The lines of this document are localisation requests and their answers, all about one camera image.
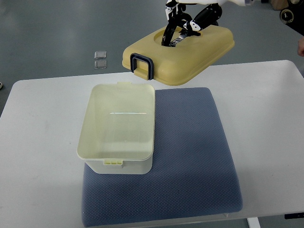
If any brown cardboard box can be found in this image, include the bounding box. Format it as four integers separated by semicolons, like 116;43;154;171
270;0;288;10

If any white table leg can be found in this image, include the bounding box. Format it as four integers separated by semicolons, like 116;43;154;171
247;217;261;228

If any white storage box base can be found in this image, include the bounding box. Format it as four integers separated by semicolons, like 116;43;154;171
76;82;155;174

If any yellow storage box lid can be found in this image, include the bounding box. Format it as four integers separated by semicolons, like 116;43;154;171
122;25;235;86

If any black round device on floor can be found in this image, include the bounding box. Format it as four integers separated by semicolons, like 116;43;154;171
280;9;294;24

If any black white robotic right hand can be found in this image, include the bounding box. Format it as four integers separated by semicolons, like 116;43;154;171
165;0;222;32

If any upper silver floor plate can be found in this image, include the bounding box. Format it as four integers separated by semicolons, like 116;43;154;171
94;50;107;59

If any black bracket under table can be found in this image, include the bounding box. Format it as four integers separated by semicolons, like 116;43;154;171
284;212;304;219

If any blue grey cushion mat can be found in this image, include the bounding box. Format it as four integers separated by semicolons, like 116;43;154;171
82;87;243;227

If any bystander bare hand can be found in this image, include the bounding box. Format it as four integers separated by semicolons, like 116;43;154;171
297;37;304;57

